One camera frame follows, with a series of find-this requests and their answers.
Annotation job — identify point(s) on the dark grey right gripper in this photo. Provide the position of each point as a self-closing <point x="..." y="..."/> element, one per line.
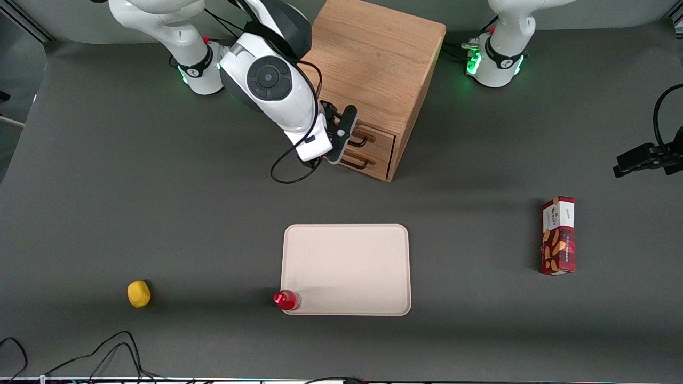
<point x="328" y="110"/>

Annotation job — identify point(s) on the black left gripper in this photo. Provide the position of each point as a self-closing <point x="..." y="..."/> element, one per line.
<point x="642" y="158"/>

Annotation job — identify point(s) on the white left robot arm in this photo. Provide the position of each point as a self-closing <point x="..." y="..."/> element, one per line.
<point x="507" y="48"/>

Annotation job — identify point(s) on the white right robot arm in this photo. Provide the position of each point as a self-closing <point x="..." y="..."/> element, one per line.
<point x="267" y="80"/>

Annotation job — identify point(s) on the wooden drawer cabinet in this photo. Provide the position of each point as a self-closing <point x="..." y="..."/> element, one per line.
<point x="384" y="58"/>

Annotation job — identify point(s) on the red snack box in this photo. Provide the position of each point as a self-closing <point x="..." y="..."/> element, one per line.
<point x="558" y="240"/>

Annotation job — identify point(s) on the beige plastic tray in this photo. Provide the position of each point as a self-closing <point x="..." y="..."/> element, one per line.
<point x="347" y="269"/>

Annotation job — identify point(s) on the red capped bottle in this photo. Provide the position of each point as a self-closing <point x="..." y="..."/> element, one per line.
<point x="285" y="300"/>

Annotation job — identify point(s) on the yellow lemon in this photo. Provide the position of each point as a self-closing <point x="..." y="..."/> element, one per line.
<point x="139" y="294"/>

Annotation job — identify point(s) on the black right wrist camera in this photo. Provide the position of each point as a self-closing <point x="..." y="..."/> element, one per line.
<point x="330" y="111"/>

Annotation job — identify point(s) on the silver aluminium frame bar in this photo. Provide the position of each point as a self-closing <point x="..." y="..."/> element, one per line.
<point x="26" y="21"/>

